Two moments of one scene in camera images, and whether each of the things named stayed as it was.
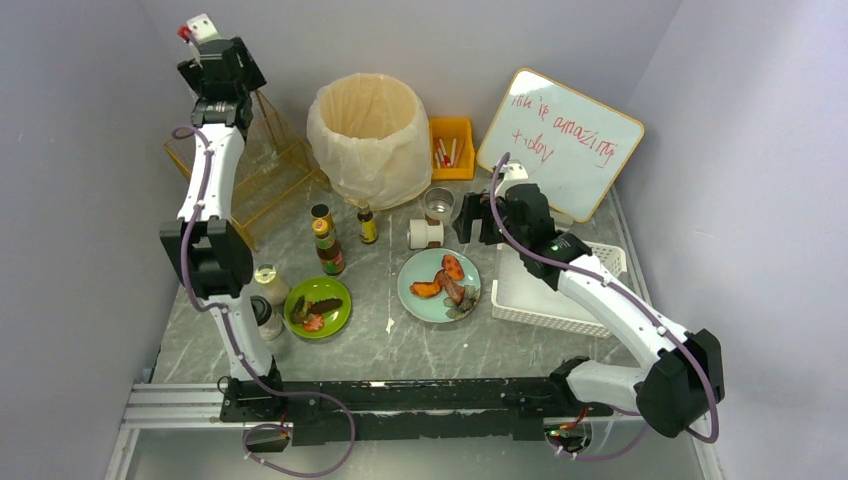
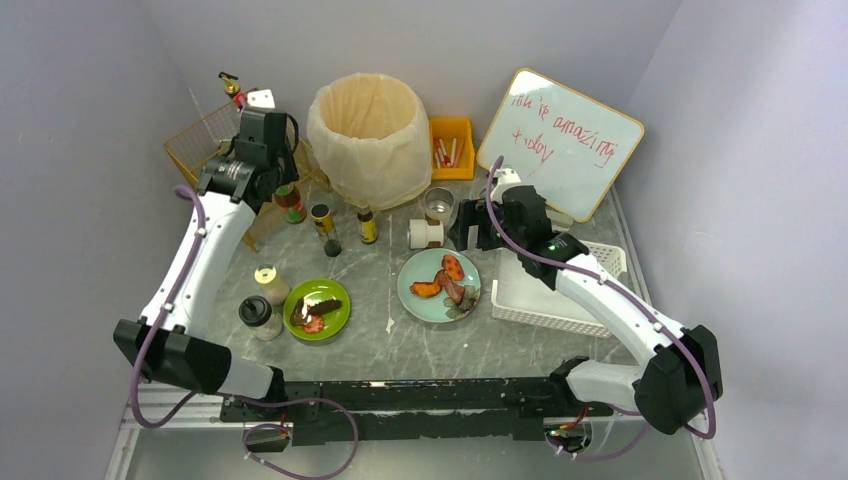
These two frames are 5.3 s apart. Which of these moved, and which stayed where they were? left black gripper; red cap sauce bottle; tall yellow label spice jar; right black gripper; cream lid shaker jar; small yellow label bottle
Moved: left black gripper; red cap sauce bottle
Stayed: cream lid shaker jar; tall yellow label spice jar; small yellow label bottle; right black gripper
